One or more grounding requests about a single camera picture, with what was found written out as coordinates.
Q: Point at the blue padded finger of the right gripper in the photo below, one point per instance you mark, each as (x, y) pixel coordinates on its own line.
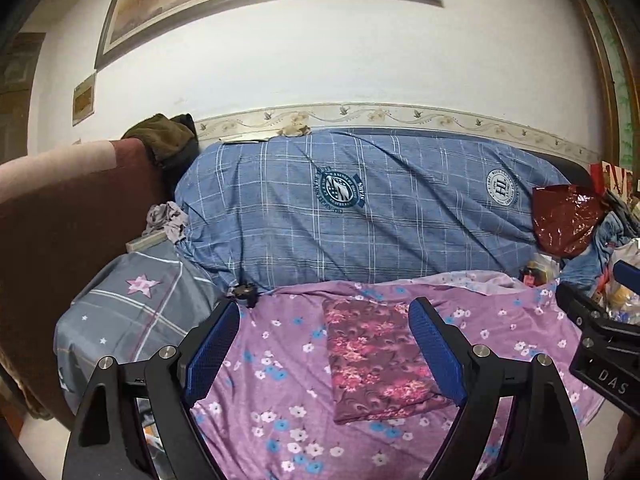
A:
(626, 274)

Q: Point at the small black clip object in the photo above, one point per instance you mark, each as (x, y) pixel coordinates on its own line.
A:
(248, 293)

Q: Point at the maroon floral patterned garment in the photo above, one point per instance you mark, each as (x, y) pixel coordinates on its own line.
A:
(378, 371)

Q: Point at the crumpled grey cloth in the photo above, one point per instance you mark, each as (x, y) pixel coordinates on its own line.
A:
(168, 218)

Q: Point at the grey star patterned pillow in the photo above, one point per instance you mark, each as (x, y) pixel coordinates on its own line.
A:
(138, 303)

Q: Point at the maroon wooden headboard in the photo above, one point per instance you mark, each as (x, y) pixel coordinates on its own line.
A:
(65, 214)

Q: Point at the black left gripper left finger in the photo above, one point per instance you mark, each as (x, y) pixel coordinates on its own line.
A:
(107, 441)

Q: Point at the small wall sticker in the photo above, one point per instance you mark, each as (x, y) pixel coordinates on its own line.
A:
(83, 100)

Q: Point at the purple floral bed sheet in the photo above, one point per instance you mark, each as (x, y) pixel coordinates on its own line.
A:
(270, 411)

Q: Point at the red plastic bag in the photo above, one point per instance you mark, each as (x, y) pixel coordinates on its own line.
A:
(564, 218)

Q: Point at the cluttered items pile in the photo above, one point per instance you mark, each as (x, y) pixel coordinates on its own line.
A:
(616, 237)

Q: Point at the dark olive clothing pile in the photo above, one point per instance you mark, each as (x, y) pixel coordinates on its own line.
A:
(168, 141)

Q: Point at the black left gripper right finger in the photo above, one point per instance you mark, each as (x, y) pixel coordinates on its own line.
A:
(542, 438)

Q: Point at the blue plaid quilt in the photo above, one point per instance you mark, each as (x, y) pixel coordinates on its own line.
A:
(359, 205)

